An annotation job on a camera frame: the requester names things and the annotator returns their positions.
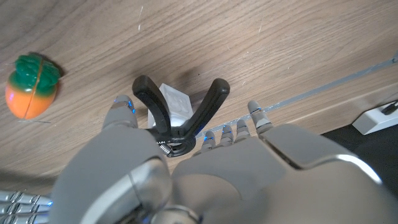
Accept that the white power strip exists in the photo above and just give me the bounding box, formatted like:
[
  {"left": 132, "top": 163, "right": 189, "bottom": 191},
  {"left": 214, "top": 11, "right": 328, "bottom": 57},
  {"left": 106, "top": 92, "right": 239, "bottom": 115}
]
[{"left": 352, "top": 100, "right": 398, "bottom": 136}]

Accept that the white cube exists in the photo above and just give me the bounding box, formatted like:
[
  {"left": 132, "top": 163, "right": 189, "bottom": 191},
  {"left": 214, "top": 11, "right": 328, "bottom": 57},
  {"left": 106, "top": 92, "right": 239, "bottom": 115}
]
[{"left": 147, "top": 83, "right": 193, "bottom": 129}]

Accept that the orange toy carrot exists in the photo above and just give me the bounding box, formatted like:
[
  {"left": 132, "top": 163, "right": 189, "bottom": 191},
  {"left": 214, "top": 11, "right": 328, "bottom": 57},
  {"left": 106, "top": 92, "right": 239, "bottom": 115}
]
[{"left": 4, "top": 54, "right": 62, "bottom": 120}]

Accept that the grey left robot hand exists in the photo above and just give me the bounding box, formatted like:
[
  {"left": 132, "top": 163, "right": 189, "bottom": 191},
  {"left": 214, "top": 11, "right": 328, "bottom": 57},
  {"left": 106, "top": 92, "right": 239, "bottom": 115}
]
[{"left": 48, "top": 95, "right": 398, "bottom": 224}]

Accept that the black grip strengthener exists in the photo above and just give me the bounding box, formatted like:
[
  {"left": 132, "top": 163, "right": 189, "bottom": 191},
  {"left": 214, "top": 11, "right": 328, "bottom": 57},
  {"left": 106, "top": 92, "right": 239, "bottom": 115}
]
[{"left": 131, "top": 75, "right": 231, "bottom": 158}]

